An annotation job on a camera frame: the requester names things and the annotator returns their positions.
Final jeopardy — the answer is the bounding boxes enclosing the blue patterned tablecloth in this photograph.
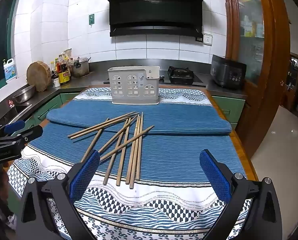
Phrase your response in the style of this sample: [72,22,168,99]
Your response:
[6,86,254,240]

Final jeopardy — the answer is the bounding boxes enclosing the wooden glass door cabinet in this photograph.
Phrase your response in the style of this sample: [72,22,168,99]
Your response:
[222,0,290,157]

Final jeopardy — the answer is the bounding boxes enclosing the round wooden cutting board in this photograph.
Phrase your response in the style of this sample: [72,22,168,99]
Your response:
[26,60,51,92]

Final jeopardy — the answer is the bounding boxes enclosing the steel bowl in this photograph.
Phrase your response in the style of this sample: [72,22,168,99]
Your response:
[12,85,36,104]

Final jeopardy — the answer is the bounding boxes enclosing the dark sauce bottle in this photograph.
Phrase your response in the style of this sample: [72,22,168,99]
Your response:
[54,58,62,80]

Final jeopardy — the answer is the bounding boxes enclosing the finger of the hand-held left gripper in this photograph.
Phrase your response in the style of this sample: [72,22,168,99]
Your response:
[4,125,44,146]
[0,120,26,135]

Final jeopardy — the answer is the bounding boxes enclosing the white detergent bottle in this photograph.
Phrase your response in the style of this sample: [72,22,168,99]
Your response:
[3,58,16,84]

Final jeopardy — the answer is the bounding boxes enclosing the dark wooden display cabinet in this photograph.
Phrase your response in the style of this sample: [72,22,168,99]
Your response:
[281,52,298,123]

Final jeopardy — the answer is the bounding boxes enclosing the black gas stove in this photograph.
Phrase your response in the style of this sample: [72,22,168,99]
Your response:
[104,66,204,84]

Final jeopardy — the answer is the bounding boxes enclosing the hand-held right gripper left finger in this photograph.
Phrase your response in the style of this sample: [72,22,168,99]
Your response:
[15,149,101,240]

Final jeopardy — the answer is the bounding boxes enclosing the wooden table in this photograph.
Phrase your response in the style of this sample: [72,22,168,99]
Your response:
[3,85,259,183]

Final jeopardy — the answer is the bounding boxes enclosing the pile of wooden chopsticks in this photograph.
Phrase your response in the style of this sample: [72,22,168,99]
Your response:
[68,112,155,190]

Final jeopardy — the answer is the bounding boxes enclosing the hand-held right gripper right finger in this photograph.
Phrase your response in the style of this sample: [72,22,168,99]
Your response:
[199,149,283,240]

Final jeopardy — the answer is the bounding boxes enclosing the black range hood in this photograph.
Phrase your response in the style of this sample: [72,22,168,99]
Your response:
[98,0,211,37]

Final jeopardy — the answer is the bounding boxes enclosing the black rice cooker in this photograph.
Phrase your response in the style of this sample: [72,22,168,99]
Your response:
[211,54,247,88]

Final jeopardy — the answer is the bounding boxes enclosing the steel pressure pot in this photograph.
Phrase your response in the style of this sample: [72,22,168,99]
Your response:
[70,57,91,77]

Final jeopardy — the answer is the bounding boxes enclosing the snack bags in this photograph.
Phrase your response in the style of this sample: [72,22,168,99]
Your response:
[61,49,73,61]

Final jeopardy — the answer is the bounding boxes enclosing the white plastic utensil holder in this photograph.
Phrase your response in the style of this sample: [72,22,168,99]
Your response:
[107,66,160,105]

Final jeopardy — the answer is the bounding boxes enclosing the steel sink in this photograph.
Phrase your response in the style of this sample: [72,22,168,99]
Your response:
[0,100,32,130]

